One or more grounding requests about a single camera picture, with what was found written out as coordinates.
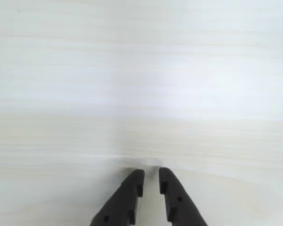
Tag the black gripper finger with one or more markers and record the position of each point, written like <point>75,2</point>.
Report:
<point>179,204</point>
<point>122,200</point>

